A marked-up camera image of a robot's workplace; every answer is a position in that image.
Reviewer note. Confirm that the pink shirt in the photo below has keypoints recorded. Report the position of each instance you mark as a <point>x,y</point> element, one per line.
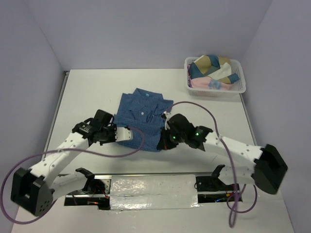
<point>216,78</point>

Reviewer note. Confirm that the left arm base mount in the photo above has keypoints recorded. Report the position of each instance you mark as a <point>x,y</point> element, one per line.
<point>96,192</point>

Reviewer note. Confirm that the white plastic laundry basket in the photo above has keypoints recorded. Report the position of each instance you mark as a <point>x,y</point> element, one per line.
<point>237,88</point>

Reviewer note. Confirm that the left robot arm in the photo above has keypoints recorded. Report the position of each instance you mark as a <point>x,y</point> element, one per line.
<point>35,189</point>

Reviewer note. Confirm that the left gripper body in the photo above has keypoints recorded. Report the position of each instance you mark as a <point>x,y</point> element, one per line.
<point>108,134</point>

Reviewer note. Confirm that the blue checked long sleeve shirt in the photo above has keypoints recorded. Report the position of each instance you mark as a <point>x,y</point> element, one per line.
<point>143,111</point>

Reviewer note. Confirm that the teal tan patterned shirt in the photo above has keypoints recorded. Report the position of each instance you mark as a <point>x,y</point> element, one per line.
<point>206,61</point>

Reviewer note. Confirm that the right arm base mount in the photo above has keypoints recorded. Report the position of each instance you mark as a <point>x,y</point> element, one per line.
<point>211,189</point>

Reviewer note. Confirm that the silver foil tape panel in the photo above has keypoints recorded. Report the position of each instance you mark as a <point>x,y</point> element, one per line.
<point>153,192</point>

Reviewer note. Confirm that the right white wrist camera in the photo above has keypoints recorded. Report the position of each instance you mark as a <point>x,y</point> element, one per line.
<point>166,115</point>

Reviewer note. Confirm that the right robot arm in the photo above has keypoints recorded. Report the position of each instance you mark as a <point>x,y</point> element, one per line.
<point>260,166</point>

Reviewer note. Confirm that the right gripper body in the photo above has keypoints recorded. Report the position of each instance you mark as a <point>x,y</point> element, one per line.
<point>172,138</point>

